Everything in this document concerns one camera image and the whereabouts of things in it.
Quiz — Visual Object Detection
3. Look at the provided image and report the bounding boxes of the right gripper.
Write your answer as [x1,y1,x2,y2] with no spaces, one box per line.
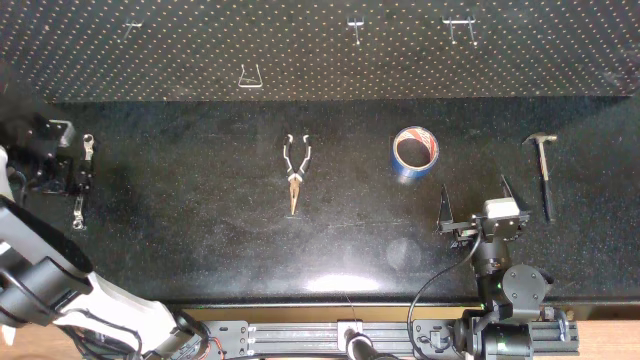
[436,174,532,248]

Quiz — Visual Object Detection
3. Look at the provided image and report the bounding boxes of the black and white pliers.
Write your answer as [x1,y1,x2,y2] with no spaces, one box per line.
[282,133,313,217]

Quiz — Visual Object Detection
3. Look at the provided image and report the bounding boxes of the wrench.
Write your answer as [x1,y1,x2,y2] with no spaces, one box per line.
[72,133,96,231]

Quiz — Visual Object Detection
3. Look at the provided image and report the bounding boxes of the black pegboard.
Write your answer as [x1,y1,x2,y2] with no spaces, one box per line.
[0,0,640,104]

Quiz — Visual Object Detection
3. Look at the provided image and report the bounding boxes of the hammer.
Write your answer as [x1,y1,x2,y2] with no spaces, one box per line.
[521,131,559,224]

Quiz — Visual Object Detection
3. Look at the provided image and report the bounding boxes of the roll of blue tape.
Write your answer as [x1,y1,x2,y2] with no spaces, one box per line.
[390,125,441,181]

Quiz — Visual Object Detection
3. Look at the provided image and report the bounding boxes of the metal hook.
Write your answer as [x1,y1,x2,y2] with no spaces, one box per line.
[441,15,479,47]
[122,18,145,42]
[237,63,264,89]
[346,16,366,46]

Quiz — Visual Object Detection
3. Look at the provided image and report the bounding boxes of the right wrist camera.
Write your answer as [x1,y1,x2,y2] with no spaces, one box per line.
[483,197,521,221]

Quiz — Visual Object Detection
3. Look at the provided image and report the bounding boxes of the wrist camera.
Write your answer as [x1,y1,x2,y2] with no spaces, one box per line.
[48,119,77,149]
[483,197,521,221]

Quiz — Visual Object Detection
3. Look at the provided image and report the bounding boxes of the black cable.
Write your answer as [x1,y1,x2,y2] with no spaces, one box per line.
[405,232,484,359]
[59,307,146,360]

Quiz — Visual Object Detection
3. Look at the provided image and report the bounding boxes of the mounting rail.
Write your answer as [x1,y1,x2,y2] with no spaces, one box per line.
[199,318,581,360]

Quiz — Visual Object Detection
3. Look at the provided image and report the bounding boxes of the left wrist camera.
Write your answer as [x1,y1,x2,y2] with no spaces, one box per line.
[48,119,77,149]

